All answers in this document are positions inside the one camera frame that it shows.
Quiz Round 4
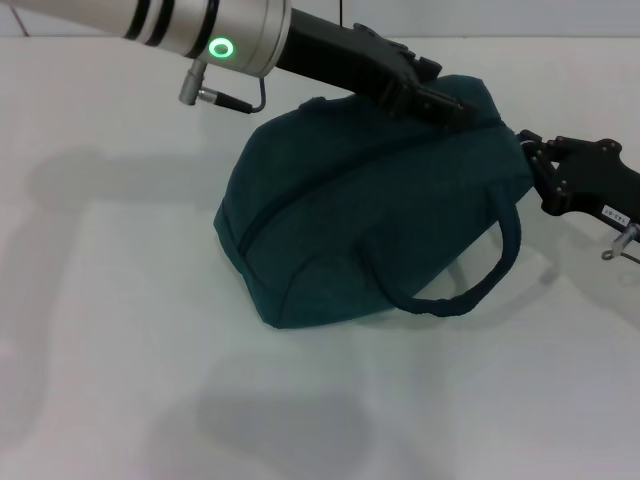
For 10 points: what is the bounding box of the grey left gripper cable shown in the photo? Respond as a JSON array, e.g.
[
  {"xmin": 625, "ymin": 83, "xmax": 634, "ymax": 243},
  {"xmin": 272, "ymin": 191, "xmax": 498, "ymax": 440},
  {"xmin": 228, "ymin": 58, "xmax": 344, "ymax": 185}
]
[{"xmin": 178, "ymin": 58, "xmax": 267, "ymax": 116}]

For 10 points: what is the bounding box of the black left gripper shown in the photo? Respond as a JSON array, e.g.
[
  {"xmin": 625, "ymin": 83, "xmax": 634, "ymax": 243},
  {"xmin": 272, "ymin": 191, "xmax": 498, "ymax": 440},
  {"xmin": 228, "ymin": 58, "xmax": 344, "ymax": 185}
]
[{"xmin": 273, "ymin": 8, "xmax": 475, "ymax": 135}]

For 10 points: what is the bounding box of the dark teal fabric lunch bag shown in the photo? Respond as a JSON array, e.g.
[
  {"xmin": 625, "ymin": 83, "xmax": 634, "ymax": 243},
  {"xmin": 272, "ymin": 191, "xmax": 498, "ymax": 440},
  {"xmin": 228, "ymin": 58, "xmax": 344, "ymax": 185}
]
[{"xmin": 211, "ymin": 73, "xmax": 533, "ymax": 332}]

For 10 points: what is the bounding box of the grey right gripper cable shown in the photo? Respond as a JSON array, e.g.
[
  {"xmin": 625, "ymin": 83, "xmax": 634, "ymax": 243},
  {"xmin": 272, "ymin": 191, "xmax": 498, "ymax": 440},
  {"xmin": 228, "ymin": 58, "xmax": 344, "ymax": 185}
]
[{"xmin": 600, "ymin": 223, "xmax": 640, "ymax": 263}]

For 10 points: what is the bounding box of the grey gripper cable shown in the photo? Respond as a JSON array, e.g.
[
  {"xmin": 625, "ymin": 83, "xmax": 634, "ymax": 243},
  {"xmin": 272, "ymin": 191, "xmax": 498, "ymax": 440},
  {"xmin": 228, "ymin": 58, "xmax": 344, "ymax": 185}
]
[
  {"xmin": 600, "ymin": 223, "xmax": 640, "ymax": 263},
  {"xmin": 178, "ymin": 58, "xmax": 267, "ymax": 116}
]

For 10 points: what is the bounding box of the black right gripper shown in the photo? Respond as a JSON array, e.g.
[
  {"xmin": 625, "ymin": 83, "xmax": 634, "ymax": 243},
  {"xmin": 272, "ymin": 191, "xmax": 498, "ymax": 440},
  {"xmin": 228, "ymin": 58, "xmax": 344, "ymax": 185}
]
[{"xmin": 518, "ymin": 128, "xmax": 640, "ymax": 226}]

